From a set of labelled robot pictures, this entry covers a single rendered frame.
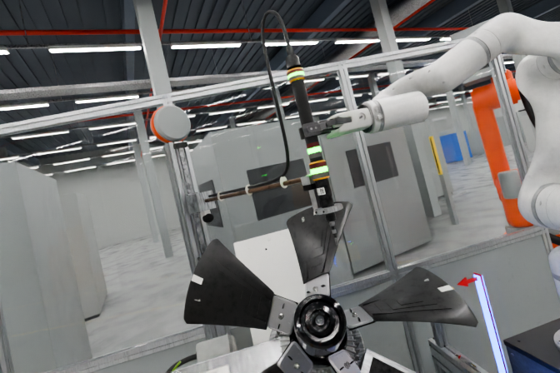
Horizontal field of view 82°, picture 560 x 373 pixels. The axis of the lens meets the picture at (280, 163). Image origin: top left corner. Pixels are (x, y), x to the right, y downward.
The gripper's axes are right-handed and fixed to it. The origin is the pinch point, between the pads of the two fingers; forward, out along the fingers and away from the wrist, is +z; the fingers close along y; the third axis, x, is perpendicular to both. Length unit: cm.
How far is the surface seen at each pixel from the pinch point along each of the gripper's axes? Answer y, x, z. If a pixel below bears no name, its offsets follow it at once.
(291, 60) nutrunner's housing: -1.8, 18.1, 0.6
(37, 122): 71, 38, 97
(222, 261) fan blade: 9.7, -27.8, 28.8
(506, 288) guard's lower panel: 70, -90, -99
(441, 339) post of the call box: 28, -77, -35
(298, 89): -1.7, 10.5, 0.5
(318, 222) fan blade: 15.6, -25.4, -0.3
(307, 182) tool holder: 1.9, -12.6, 3.3
